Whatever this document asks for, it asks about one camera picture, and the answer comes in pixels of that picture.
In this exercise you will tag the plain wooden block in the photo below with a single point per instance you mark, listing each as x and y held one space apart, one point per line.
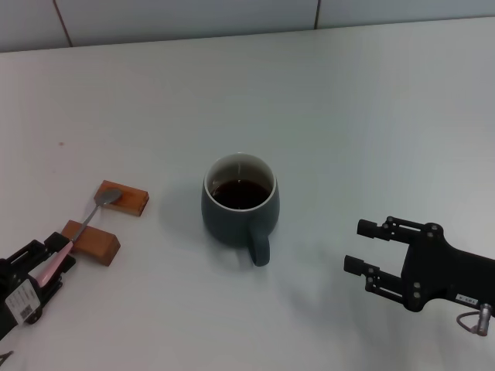
96 243

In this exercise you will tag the dark coffee liquid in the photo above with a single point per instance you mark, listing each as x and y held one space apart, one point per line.
241 193

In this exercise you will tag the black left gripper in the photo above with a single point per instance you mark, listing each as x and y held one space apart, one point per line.
15 297

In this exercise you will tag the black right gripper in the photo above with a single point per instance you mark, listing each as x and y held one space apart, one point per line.
437 270

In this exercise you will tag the grey ceramic cup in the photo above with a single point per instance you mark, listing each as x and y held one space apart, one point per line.
228 228

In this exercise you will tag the stained wooden block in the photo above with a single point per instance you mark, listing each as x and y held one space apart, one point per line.
131 199

